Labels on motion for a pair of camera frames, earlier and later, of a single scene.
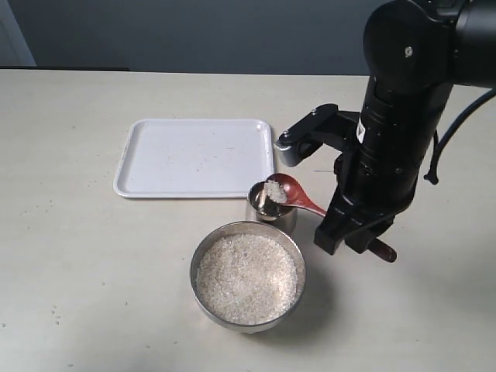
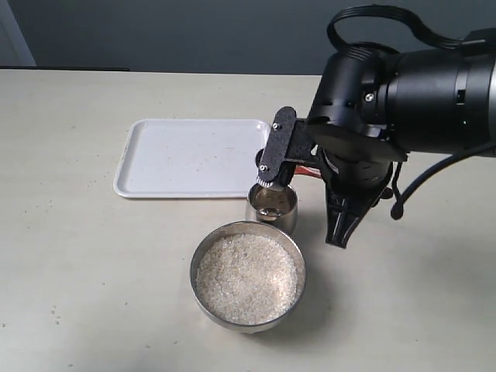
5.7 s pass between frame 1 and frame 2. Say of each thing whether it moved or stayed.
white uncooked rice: stayed
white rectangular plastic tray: stayed
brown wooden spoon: moved
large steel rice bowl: stayed
